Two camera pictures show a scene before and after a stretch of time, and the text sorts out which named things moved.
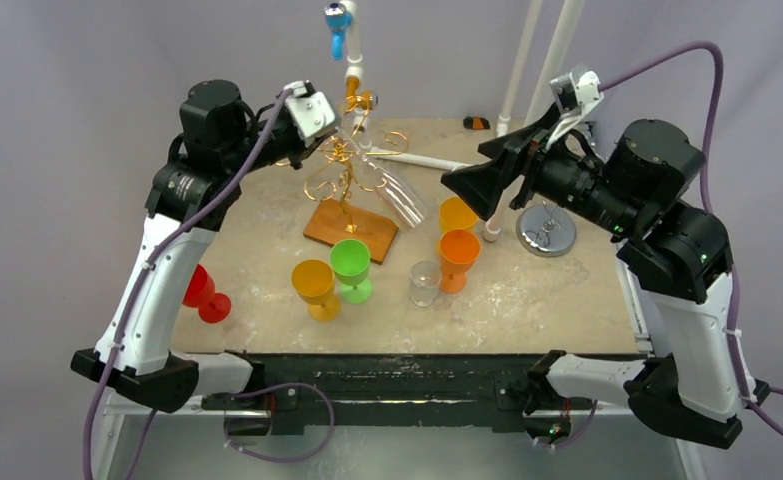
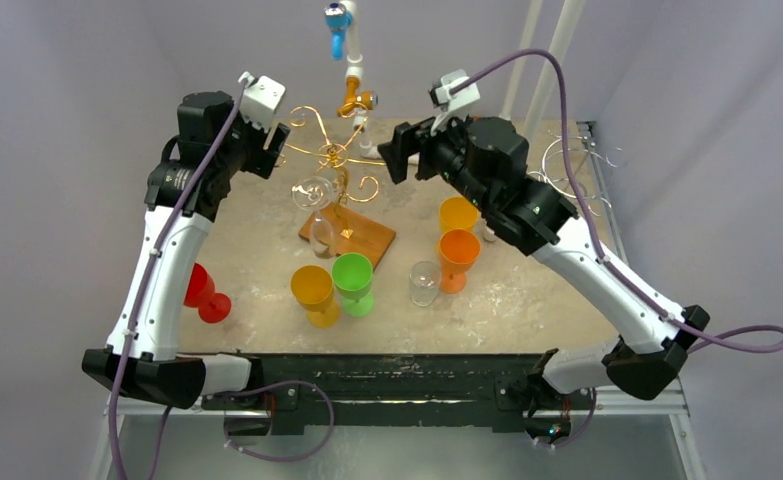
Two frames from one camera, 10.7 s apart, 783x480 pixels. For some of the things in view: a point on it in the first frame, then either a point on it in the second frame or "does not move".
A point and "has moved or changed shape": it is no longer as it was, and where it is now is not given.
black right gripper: (524, 171) -> (415, 148)
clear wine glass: (390, 189) -> (315, 194)
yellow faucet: (364, 100) does not move
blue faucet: (337, 18) does not move
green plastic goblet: (350, 261) has moved or changed shape
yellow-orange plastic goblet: (314, 283) does not move
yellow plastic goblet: (455, 214) does not move
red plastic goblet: (200, 293) does not move
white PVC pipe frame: (354, 64) does not move
